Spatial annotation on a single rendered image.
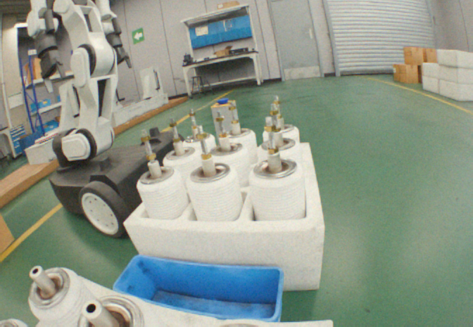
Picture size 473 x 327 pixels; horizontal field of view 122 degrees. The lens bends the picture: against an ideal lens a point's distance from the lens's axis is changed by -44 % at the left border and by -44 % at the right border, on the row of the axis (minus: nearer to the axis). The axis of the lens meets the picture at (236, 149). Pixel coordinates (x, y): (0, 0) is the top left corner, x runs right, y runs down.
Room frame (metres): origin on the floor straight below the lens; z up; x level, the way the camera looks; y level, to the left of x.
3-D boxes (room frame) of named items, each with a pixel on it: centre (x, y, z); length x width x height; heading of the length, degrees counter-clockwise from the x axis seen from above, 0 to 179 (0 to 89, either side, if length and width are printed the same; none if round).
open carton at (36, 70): (4.17, 4.06, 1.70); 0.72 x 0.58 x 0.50; 168
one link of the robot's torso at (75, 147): (0.90, 0.66, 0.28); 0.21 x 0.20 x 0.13; 75
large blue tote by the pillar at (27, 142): (3.23, 3.93, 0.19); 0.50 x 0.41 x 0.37; 79
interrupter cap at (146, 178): (0.42, 0.17, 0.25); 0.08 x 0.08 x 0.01
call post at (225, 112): (0.80, 0.02, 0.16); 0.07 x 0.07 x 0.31; 74
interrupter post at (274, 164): (0.35, -0.06, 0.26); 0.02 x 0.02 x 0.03
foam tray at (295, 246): (0.50, 0.02, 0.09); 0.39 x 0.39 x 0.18; 74
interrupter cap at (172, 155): (0.53, 0.14, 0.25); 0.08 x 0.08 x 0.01
